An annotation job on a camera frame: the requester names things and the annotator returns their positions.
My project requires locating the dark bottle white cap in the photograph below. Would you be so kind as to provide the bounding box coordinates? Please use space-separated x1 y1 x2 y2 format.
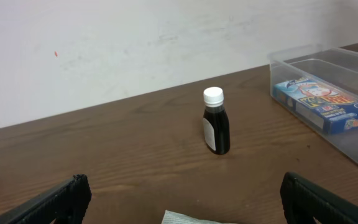
203 86 231 155

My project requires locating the white green medicine box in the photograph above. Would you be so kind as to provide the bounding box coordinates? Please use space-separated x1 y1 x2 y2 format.
161 210 234 224

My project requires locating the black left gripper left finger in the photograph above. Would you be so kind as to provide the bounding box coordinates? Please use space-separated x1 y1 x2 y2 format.
0 174 91 224

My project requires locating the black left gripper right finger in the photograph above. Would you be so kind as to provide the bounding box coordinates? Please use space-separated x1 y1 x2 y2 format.
280 172 358 224

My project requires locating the clear plastic container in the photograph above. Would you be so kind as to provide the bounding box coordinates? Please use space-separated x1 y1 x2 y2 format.
268 44 358 164

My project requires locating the blue Kool Fever box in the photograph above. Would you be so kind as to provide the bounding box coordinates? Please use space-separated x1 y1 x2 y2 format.
273 78 358 134

